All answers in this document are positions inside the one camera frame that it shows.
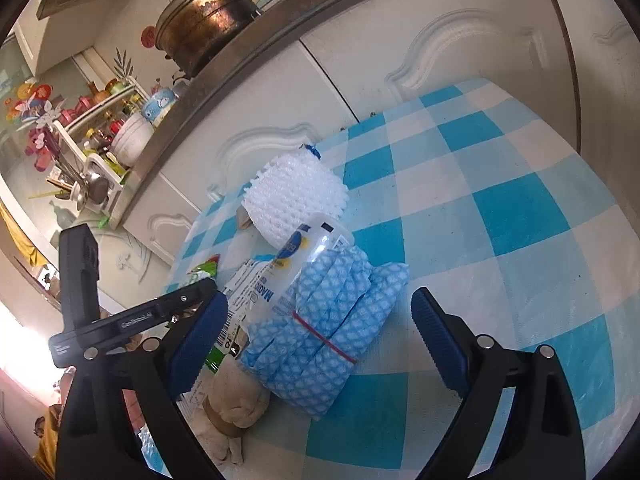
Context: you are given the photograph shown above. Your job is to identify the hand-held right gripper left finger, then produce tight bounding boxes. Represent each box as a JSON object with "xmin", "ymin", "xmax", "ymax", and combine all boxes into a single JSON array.
[{"xmin": 55, "ymin": 290, "xmax": 231, "ymax": 480}]

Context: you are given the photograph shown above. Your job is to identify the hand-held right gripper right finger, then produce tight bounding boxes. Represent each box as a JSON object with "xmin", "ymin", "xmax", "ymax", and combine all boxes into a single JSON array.
[{"xmin": 410, "ymin": 287, "xmax": 586, "ymax": 480}]

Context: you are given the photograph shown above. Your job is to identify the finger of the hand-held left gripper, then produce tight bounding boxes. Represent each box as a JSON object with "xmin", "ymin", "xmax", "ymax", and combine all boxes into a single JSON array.
[{"xmin": 164, "ymin": 279, "xmax": 219, "ymax": 327}]

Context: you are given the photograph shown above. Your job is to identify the blue patterned cloth bundle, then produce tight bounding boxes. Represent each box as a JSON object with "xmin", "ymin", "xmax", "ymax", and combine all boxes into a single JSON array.
[{"xmin": 240, "ymin": 247, "xmax": 411, "ymax": 421}]

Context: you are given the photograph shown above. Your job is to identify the clear plastic bottle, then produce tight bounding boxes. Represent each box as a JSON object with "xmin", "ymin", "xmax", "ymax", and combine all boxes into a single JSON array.
[{"xmin": 245, "ymin": 212, "xmax": 357, "ymax": 333}]

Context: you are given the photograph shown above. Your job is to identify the colourful printed packet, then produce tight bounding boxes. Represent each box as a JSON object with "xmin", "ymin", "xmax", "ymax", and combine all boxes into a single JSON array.
[{"xmin": 186, "ymin": 254, "xmax": 222, "ymax": 288}]

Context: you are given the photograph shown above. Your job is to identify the white printed packet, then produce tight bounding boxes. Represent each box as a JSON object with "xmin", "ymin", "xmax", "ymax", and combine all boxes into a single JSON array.
[{"xmin": 218, "ymin": 256, "xmax": 273, "ymax": 361}]

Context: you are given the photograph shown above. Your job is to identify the beige crumpled paper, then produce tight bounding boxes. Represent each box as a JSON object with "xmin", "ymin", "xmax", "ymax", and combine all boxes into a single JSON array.
[{"xmin": 197, "ymin": 355, "xmax": 272, "ymax": 466}]

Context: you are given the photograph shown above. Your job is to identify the yellow hanging cloth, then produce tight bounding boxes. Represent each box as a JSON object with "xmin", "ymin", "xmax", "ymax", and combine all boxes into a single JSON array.
[{"xmin": 0, "ymin": 205, "xmax": 37, "ymax": 268}]

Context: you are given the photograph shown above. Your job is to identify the white kitchen rack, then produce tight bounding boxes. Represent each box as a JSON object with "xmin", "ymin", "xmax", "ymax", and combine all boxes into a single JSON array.
[{"xmin": 50, "ymin": 77, "xmax": 151, "ymax": 227}]

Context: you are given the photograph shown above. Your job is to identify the steel ladle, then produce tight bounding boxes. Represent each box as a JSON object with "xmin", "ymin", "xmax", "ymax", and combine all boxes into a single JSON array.
[{"xmin": 75, "ymin": 172, "xmax": 109, "ymax": 209}]

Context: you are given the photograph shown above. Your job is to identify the white foam fruit net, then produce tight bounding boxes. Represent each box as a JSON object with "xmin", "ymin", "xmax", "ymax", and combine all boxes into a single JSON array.
[{"xmin": 241, "ymin": 147, "xmax": 349, "ymax": 248}]

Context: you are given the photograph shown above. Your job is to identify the stacked white bowls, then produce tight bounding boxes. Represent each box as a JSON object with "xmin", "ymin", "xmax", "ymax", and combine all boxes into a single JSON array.
[{"xmin": 111, "ymin": 112, "xmax": 155, "ymax": 168}]

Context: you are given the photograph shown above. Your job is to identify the row of condiment bottles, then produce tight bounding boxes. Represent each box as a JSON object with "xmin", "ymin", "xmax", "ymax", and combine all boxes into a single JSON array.
[{"xmin": 80, "ymin": 91, "xmax": 146, "ymax": 157}]

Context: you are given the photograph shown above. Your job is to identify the blue white checkered tablecloth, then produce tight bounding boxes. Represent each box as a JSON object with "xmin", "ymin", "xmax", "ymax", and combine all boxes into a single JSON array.
[{"xmin": 162, "ymin": 77, "xmax": 621, "ymax": 480}]

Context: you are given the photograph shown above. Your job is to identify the colourful flower decorations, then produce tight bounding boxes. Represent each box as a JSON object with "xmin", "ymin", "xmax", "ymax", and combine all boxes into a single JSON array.
[{"xmin": 5, "ymin": 80, "xmax": 67, "ymax": 171}]

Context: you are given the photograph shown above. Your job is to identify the blue white ceramic jar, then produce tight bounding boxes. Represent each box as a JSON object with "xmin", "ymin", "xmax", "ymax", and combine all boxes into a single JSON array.
[{"xmin": 142, "ymin": 87, "xmax": 176, "ymax": 128}]

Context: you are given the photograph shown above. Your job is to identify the grey kitchen countertop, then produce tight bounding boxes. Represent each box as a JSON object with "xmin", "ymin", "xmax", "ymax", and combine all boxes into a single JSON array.
[{"xmin": 105, "ymin": 0, "xmax": 541, "ymax": 228}]

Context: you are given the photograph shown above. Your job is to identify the steel steamer pot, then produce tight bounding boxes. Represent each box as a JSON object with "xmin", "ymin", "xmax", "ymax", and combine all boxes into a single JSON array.
[{"xmin": 155, "ymin": 0, "xmax": 263, "ymax": 78}]

